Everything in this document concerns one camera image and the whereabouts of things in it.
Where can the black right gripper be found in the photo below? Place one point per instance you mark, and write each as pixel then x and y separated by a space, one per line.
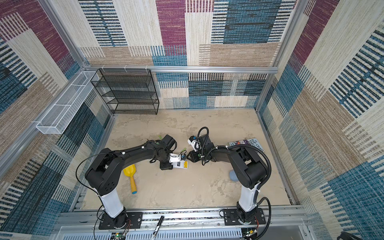
pixel 192 154

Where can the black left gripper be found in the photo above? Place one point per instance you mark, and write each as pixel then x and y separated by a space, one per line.
pixel 164 167

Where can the red white remote control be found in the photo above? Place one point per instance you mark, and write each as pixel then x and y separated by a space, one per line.
pixel 181 164

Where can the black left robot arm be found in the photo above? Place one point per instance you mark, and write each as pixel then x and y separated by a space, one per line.
pixel 104 173

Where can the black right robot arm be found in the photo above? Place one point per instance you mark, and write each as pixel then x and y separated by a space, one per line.
pixel 251 167

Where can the yellow toy shovel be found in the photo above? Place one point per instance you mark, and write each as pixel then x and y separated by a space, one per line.
pixel 130 172

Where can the blue grey sponge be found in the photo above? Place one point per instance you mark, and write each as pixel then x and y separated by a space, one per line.
pixel 233 176

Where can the colourful magazine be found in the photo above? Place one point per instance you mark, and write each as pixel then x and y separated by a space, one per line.
pixel 253 142

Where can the black marker pen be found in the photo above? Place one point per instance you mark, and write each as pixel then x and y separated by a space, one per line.
pixel 157 227

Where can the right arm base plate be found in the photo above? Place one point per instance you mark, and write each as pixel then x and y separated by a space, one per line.
pixel 234 217

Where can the black wire shelf rack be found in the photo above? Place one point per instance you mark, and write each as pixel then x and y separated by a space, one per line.
pixel 130 91

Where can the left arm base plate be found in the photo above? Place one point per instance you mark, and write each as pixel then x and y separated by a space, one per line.
pixel 125 220

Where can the white mesh wall basket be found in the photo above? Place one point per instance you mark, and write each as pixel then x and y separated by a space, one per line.
pixel 59 116

